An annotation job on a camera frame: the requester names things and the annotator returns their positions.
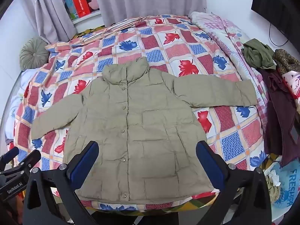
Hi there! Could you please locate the olive green puffer jacket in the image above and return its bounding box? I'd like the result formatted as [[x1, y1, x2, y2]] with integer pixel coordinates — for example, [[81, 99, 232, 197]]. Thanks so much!
[[31, 57, 258, 203]]

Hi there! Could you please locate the pink silk scarf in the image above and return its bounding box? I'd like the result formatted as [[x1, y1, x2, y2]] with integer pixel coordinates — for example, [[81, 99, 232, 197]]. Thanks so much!
[[281, 71, 300, 99]]

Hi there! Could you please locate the dark green cloth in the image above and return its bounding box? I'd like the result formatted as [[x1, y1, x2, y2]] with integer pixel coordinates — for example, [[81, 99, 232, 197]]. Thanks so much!
[[242, 39, 277, 70]]

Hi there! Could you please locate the black cable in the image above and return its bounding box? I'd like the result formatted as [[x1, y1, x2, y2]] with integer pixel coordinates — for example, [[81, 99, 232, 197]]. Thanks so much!
[[268, 21, 289, 46]]

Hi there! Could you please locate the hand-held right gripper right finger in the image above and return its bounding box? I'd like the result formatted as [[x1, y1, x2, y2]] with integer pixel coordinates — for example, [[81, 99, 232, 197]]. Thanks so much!
[[196, 141, 278, 225]]

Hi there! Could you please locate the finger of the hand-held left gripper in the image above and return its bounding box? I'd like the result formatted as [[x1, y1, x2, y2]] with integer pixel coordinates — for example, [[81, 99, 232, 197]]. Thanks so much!
[[12, 149, 42, 176], [0, 147, 20, 167]]

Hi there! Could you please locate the maroon garment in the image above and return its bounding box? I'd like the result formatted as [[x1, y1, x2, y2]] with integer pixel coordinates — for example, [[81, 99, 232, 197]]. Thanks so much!
[[260, 67, 300, 167]]

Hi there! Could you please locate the white windowsill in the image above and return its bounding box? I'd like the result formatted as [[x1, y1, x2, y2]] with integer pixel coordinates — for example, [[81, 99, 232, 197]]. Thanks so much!
[[71, 10, 103, 26]]

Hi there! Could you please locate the grey curtain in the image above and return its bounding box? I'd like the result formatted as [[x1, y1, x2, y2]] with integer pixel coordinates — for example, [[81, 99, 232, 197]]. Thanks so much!
[[23, 0, 78, 43], [92, 0, 208, 26]]

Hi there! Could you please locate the brown patterned garment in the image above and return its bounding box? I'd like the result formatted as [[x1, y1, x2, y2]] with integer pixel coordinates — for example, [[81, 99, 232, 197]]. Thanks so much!
[[274, 49, 300, 76]]

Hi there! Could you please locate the blue printed bag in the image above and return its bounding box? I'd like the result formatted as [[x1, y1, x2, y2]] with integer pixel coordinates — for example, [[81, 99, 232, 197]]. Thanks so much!
[[264, 155, 300, 209]]

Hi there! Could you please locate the round green cushion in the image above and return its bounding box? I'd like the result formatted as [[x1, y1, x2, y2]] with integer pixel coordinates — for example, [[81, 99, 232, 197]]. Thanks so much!
[[19, 37, 51, 71]]

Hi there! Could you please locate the patchwork leaf print quilt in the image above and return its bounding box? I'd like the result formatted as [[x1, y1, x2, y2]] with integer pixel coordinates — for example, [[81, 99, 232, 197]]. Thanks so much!
[[5, 14, 270, 216]]

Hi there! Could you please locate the pink floral blanket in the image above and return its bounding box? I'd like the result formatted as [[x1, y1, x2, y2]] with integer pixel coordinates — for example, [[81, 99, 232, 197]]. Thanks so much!
[[189, 11, 269, 132]]

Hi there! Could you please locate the black television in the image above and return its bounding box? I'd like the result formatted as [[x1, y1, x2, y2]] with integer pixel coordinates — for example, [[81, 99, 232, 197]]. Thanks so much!
[[251, 0, 300, 37]]

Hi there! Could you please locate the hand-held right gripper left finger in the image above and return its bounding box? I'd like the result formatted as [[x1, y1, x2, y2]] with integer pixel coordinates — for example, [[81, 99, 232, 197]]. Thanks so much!
[[22, 141, 99, 225]]

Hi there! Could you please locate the red box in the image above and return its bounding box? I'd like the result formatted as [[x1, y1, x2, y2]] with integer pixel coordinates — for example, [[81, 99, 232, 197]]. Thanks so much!
[[71, 0, 93, 18]]

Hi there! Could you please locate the light blue box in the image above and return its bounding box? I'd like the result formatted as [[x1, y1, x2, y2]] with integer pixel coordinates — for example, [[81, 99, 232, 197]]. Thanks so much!
[[61, 0, 78, 20]]

